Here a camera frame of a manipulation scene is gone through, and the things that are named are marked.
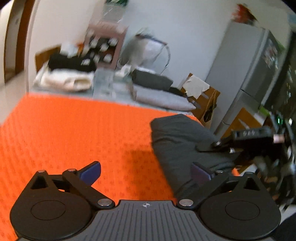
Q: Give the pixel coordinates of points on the light grey folded garment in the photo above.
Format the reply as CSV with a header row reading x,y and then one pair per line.
x,y
161,99

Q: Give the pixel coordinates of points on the far left wooden chair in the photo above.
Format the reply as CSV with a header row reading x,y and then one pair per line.
x,y
43,56

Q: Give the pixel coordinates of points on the black folded garment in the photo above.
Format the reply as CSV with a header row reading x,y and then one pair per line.
x,y
176,91

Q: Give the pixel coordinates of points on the plastic covered appliance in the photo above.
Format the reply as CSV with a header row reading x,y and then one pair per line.
x,y
145,51

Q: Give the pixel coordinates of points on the dark grey sweatpants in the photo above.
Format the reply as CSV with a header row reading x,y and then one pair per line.
x,y
174,140

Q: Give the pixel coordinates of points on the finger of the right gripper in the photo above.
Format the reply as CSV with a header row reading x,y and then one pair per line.
x,y
211,148
250,137

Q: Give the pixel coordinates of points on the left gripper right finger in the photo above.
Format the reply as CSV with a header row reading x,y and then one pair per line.
x,y
205,183

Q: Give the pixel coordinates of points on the near wooden chair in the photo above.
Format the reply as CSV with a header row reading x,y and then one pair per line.
x,y
244,120

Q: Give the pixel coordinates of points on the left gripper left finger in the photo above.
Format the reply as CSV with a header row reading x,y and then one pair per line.
x,y
80,183

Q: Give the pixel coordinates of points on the black folded clothes stack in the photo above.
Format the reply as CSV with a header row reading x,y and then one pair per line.
x,y
82,64

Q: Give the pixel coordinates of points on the beige cloth on chair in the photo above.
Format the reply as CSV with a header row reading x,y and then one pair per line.
x,y
194,86

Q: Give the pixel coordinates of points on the wooden chair with bag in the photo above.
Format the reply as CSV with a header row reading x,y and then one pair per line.
x,y
195,101

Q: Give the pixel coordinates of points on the silver refrigerator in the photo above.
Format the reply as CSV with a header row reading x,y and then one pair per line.
x,y
242,72

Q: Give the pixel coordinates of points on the dark grey folded garment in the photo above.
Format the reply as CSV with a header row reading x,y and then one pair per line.
x,y
152,81

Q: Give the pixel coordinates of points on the white folded padded jacket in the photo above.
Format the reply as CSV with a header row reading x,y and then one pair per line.
x,y
64,79

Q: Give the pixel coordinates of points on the orange floral table mat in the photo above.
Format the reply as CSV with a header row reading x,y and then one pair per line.
x,y
57,133

